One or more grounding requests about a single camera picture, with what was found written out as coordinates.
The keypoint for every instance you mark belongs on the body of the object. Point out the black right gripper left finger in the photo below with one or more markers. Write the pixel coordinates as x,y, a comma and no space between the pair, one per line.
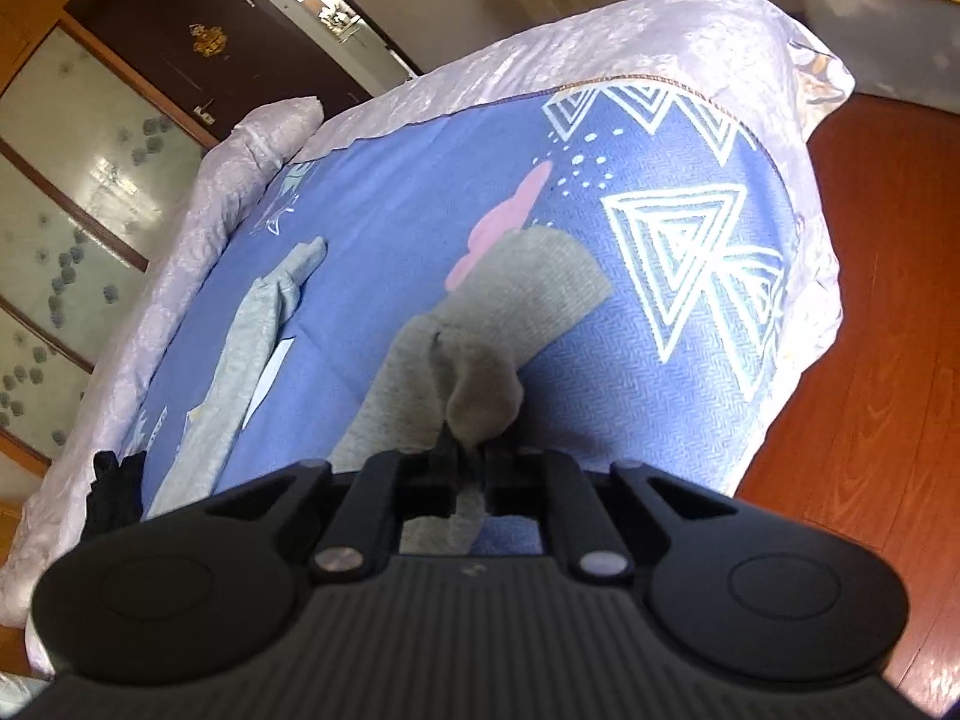
373,505

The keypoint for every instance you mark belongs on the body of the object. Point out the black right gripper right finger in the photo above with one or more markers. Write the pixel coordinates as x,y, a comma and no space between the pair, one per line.
550,488

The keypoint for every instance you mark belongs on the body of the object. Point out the grey pants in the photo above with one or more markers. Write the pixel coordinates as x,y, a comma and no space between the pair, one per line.
453,369

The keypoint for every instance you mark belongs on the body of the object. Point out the glass sliding wardrobe doors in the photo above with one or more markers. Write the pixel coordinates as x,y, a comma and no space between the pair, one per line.
92,177

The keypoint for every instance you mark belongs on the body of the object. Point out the blue patterned bed sheet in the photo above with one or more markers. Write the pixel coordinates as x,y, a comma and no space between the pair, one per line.
602,268

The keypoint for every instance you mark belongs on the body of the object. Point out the dark brown door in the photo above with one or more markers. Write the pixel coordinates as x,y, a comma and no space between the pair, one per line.
219,59

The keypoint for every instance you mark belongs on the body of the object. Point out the lilac floral quilt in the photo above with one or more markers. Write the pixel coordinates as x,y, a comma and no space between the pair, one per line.
756,65

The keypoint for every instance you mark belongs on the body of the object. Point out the clear plastic storage box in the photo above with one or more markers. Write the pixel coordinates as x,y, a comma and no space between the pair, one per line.
900,49

